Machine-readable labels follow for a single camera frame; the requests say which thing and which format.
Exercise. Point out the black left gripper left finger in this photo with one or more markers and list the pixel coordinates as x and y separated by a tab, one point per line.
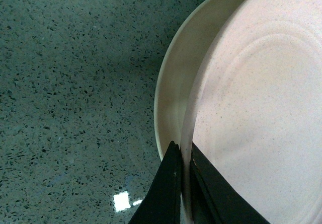
162	204

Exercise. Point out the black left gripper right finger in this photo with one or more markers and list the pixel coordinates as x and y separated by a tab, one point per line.
213	198

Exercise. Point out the pink plate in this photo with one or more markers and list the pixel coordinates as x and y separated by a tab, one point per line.
255	109

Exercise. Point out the cream plate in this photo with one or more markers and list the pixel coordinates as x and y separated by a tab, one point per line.
180	66

